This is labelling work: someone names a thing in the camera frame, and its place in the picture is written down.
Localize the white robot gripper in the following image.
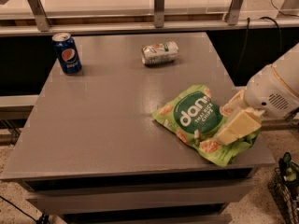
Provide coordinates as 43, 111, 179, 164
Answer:
214, 43, 299, 146

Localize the green rice chip bag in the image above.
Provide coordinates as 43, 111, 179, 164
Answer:
152, 85, 261, 167

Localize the white 7up can lying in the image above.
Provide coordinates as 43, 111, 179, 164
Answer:
141, 41, 178, 65

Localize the blue Pepsi can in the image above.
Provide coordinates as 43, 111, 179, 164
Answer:
52, 33, 82, 75

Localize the grey drawer cabinet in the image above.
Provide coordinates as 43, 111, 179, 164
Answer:
2, 33, 274, 224

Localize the black wire basket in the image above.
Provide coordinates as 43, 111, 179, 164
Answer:
266, 151, 299, 224

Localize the metal rail frame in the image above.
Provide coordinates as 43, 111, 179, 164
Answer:
0, 0, 299, 36

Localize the black floor cable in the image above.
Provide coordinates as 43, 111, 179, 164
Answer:
0, 194, 50, 224

